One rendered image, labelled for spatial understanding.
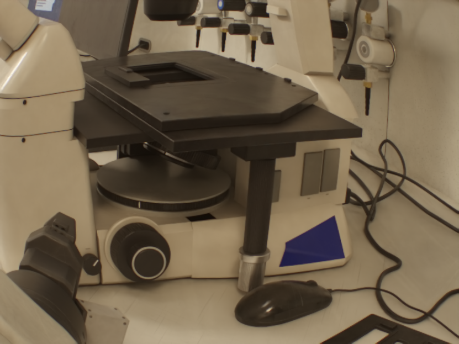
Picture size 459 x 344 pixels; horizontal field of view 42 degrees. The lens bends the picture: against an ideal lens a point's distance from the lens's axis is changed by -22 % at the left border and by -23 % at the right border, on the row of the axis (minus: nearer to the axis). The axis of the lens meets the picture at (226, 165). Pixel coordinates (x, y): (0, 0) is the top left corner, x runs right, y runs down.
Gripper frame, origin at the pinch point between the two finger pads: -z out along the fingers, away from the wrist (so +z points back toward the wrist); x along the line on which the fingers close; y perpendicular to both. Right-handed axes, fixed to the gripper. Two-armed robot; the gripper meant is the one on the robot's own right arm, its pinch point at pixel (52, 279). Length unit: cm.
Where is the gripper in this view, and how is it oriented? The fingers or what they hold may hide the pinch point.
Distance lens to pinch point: 59.8
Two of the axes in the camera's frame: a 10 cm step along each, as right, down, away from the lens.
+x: 3.6, -9.2, -1.3
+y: -9.3, -3.4, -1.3
